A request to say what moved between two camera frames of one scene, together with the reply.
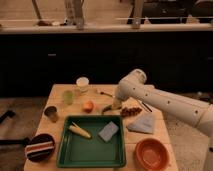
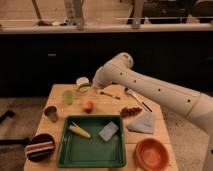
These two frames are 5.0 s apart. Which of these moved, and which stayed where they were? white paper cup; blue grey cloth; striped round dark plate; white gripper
Moved: white gripper
Stayed: white paper cup; blue grey cloth; striped round dark plate
